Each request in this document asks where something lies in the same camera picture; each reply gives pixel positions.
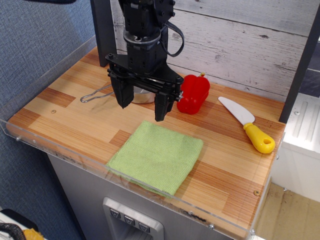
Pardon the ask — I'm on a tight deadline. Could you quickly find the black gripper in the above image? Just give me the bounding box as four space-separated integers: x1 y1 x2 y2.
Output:
106 39 184 122

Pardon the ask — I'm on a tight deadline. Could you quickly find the small steel pot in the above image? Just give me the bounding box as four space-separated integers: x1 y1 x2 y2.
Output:
80 84 156 104

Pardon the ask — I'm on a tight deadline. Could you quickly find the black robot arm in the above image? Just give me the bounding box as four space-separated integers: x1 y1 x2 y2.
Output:
106 0 184 122

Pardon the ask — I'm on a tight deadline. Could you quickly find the green towel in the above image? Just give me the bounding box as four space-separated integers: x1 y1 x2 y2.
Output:
107 121 204 196

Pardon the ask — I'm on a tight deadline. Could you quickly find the red toy bell pepper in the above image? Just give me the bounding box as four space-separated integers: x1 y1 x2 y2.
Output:
177 72 211 115

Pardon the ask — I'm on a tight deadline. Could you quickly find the grey cabinet with button panel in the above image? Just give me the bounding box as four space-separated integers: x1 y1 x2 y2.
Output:
48 155 228 240

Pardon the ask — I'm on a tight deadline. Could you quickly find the clear acrylic table guard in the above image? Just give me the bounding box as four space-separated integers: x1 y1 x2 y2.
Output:
2 49 285 240

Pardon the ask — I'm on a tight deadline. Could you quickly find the white ribbed appliance top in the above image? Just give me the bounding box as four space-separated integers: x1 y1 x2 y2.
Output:
283 93 320 154

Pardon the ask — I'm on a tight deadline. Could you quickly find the black cable loop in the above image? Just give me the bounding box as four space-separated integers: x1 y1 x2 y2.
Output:
159 20 185 58

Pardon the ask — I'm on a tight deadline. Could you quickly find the dark left vertical post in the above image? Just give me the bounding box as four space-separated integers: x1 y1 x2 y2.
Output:
90 0 117 67

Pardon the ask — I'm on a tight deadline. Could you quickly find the dark vertical post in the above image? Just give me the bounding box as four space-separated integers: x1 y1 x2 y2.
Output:
278 4 320 124
90 0 117 67

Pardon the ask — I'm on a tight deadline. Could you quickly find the yellow handled toy knife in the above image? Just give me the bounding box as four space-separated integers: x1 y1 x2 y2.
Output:
218 96 276 154

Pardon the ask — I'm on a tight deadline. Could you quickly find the dark right vertical post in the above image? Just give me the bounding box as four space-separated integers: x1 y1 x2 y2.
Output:
278 4 320 124

